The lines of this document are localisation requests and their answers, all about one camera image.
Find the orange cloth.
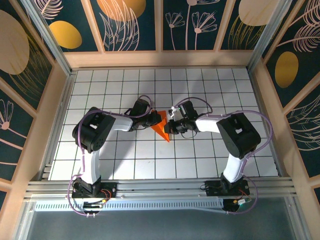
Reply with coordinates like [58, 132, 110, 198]
[150, 109, 171, 143]

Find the dark panel with flower outlines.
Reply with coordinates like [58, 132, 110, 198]
[162, 0, 222, 52]

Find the dark panel with leaf outlines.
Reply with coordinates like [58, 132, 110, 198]
[89, 0, 157, 52]

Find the dark panel with leaf lines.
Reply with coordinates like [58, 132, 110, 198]
[286, 93, 320, 178]

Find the dark panel with yellow oval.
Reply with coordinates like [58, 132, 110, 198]
[33, 0, 101, 53]

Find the dark panel with single flower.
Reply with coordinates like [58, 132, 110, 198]
[0, 88, 35, 182]

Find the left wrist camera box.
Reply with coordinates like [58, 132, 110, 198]
[131, 99, 153, 118]

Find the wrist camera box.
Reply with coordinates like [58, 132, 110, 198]
[178, 100, 199, 118]
[131, 99, 153, 118]

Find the white camera cable plug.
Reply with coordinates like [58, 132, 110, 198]
[169, 105, 180, 120]

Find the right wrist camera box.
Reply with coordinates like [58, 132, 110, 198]
[178, 100, 199, 118]

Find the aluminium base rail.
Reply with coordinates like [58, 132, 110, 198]
[23, 176, 300, 201]

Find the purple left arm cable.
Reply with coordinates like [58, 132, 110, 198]
[67, 94, 154, 218]

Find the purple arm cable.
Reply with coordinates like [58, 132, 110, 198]
[67, 94, 154, 218]
[172, 97, 273, 216]

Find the aluminium side rail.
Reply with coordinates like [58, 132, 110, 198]
[246, 67, 287, 178]
[39, 70, 77, 181]

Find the grey slotted cable duct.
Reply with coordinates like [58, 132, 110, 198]
[33, 198, 226, 214]

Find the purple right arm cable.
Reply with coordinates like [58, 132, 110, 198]
[172, 97, 273, 216]

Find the black controller board with wires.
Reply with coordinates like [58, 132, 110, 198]
[223, 197, 253, 214]
[83, 198, 104, 218]

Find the aluminium corner post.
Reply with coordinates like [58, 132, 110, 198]
[21, 0, 73, 76]
[246, 0, 295, 73]

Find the feather and oval wall panel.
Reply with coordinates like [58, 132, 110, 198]
[264, 0, 320, 108]

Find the large cream circle wall panel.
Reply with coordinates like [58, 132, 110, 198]
[0, 8, 55, 111]

